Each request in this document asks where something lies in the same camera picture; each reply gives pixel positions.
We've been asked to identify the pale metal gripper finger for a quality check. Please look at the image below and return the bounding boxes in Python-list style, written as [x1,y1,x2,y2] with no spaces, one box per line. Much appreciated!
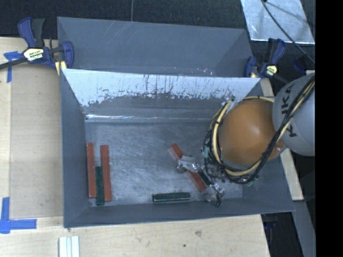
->
[176,155,200,174]
[202,183,225,203]

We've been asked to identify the red-brown flat block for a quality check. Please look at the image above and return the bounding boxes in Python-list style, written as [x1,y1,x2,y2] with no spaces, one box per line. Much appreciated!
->
[168,143,210,193]
[86,142,97,199]
[100,144,113,203]

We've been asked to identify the grey metal bin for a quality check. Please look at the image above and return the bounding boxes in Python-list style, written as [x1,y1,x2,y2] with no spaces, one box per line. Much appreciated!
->
[56,16,296,229]

